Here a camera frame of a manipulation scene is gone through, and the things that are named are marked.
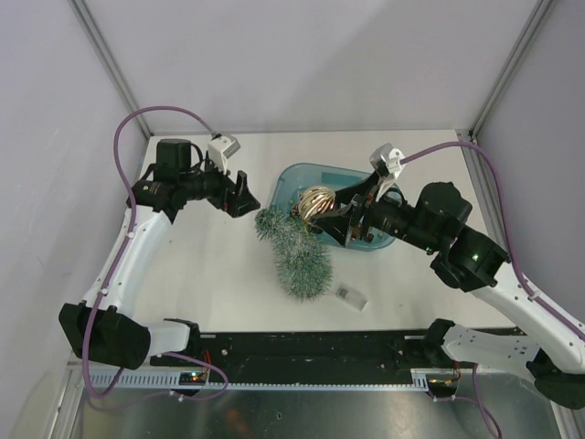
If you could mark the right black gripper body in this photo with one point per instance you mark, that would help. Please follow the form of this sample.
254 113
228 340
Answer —
365 206

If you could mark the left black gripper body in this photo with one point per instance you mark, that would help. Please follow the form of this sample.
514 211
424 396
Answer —
228 200

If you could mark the gold striped bauble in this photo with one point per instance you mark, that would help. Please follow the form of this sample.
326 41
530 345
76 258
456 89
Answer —
314 201

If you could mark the teal plastic container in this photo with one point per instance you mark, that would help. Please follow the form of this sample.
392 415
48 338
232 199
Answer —
304 190

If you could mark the small frosted christmas tree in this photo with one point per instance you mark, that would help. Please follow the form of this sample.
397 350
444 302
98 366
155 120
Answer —
303 264

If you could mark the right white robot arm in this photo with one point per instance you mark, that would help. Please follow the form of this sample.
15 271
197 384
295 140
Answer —
550 350

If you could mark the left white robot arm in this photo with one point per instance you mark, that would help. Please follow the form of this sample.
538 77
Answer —
101 328

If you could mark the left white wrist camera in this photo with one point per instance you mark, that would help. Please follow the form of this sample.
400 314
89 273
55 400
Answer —
220 149

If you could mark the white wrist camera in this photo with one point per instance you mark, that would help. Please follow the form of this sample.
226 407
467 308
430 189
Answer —
220 149
386 162

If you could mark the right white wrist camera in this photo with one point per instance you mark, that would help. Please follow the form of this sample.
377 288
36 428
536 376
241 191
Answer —
386 162

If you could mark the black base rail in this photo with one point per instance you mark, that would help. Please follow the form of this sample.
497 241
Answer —
339 358

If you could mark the left aluminium corner post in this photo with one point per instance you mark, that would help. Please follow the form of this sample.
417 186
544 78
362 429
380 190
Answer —
99 44

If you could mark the aluminium corner post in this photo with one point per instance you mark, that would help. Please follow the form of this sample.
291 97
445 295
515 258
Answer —
99 44
526 39

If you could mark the right aluminium corner post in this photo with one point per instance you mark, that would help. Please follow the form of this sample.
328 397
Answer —
526 39

